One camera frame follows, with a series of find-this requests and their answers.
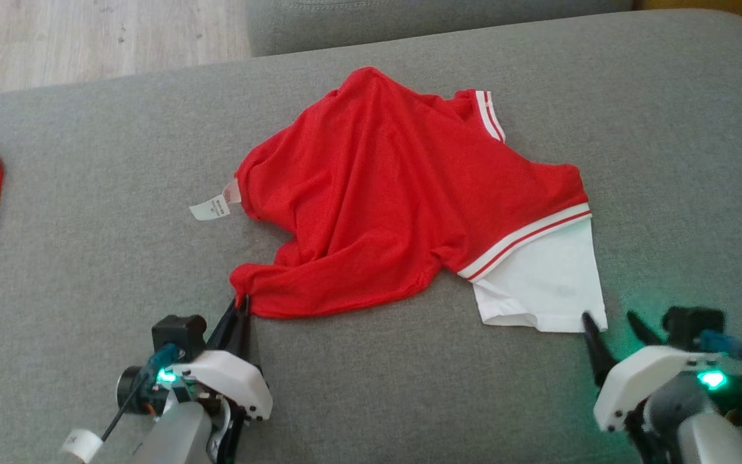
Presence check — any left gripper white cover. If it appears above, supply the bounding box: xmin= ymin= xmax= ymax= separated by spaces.
xmin=117 ymin=295 xmax=274 ymax=464

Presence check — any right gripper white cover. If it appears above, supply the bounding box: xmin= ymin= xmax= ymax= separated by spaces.
xmin=580 ymin=311 xmax=742 ymax=432

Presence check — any red shirt with white sleeves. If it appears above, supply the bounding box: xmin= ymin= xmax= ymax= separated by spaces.
xmin=189 ymin=66 xmax=609 ymax=334

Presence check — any large grey sofa seat cushion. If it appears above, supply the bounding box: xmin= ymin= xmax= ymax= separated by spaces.
xmin=0 ymin=8 xmax=742 ymax=464

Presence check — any small grey sofa cushion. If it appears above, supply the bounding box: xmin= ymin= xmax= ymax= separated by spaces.
xmin=245 ymin=0 xmax=636 ymax=57

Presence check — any left blue cable connector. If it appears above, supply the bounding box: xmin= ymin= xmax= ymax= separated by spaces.
xmin=142 ymin=343 xmax=183 ymax=382

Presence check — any blue cable connector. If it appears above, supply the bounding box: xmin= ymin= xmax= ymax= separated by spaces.
xmin=142 ymin=343 xmax=183 ymax=382
xmin=698 ymin=330 xmax=742 ymax=362

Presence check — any right blue cable connector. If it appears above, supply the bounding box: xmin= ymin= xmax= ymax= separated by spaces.
xmin=698 ymin=330 xmax=742 ymax=362

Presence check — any left thin black cable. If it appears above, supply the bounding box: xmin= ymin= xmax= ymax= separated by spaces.
xmin=99 ymin=377 xmax=156 ymax=444

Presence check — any left white cable tag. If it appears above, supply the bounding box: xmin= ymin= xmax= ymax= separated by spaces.
xmin=61 ymin=429 xmax=105 ymax=464

